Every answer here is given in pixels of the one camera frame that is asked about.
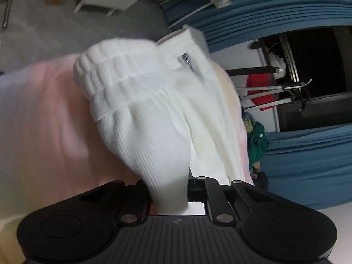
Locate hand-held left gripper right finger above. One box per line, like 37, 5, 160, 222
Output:
188, 176, 273, 224

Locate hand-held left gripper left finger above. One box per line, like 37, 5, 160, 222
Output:
80, 180, 153, 225

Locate white ribbed pants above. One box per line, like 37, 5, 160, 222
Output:
73, 37, 252, 216

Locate beige clothing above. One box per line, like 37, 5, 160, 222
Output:
250, 161, 262, 179

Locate green clothing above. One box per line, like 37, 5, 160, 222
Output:
248, 122, 270, 162

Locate red cloth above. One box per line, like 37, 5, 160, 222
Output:
246, 74, 276, 111

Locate pastel tie-dye blanket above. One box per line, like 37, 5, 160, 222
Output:
0, 53, 256, 264

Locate white hanging cloth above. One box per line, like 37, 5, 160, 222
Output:
268, 52, 287, 74

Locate dark framed window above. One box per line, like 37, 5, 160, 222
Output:
253, 26, 352, 132

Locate metal pole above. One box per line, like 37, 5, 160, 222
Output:
1, 0, 15, 30

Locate black chair frame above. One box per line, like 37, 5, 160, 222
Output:
225, 65, 286, 75

